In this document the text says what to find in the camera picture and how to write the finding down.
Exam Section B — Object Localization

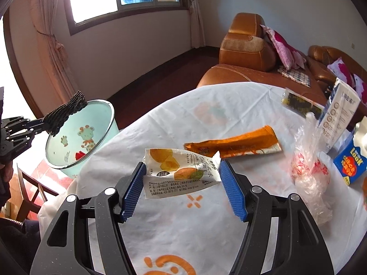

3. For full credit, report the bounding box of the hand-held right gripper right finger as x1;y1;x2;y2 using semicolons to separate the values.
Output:
219;159;334;275

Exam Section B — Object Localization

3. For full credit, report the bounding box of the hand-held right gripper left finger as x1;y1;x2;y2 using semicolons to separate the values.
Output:
30;161;147;275

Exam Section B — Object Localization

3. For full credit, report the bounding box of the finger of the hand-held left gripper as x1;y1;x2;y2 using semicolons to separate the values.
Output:
0;127;56;164
0;116;54;132

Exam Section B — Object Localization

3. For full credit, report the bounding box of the dark foam net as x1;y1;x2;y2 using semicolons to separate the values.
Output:
43;91;88;137

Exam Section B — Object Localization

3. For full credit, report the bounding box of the white wrapper yellow fruit print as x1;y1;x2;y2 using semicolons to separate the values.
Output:
142;148;222;198

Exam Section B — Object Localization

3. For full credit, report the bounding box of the light green cartoon waste bin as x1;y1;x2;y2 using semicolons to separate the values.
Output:
45;99;120;179

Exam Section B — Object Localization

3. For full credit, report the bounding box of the person's left hand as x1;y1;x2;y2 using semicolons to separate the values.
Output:
0;162;14;183

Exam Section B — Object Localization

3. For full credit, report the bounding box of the wooden chair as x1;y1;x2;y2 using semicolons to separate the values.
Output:
16;163;61;221

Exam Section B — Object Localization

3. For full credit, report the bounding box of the orange snack wrapper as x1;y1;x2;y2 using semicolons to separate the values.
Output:
183;125;283;159

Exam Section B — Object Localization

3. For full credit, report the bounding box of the clear red printed plastic bag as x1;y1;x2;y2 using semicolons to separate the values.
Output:
291;113;334;227

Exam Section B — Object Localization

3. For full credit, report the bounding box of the pink curtain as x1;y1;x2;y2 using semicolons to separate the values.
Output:
34;0;81;98

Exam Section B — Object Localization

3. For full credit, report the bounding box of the person's dark clothing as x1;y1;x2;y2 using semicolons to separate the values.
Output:
0;178;41;275

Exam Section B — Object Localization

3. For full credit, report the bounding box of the dark seaweed packet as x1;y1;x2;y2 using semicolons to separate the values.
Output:
281;87;324;119

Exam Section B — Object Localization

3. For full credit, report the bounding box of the brown leather chaise sofa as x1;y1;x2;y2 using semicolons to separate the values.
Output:
196;12;324;98

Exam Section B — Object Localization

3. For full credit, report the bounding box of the blue white gable carton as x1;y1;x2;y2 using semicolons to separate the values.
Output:
333;122;367;186

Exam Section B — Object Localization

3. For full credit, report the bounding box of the checked cloth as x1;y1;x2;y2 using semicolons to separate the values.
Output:
277;65;311;88

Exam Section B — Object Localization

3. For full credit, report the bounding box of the tall white blue carton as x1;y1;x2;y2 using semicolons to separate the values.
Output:
317;77;362;152

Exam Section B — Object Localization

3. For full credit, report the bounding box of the pink floral pillow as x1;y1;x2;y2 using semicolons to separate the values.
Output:
353;74;367;104
259;24;307;71
327;57;356;84
288;47;308;70

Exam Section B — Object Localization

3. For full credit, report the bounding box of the pale curtain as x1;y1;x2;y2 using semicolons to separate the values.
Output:
183;0;207;49

